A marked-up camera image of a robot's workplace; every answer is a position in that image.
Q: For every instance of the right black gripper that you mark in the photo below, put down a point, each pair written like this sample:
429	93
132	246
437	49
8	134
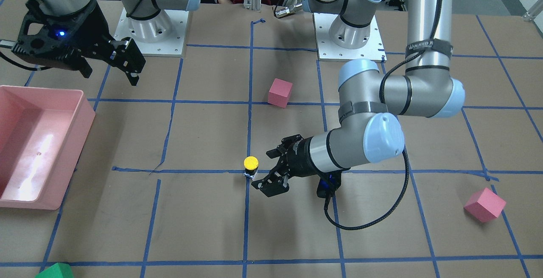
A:
96	29

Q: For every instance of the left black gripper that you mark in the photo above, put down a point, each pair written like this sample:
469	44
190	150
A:
299	155

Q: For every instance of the yellow push button switch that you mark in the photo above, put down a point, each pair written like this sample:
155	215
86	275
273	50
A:
251	165

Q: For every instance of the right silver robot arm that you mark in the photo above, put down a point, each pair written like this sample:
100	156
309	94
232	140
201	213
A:
140	10

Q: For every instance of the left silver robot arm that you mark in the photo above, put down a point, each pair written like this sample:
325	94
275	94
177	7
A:
370	103

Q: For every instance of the pink cube near person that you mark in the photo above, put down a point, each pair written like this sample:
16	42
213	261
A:
279	93

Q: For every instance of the pink plastic bin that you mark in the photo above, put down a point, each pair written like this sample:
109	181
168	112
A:
42	134

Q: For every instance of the green cube near bin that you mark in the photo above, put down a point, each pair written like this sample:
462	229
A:
57	270

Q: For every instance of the pink cube front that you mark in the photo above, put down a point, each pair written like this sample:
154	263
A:
485	205

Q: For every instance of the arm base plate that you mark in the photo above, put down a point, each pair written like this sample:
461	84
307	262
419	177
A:
162	36
339	42

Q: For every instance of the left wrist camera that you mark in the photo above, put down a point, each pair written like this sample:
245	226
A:
329	182

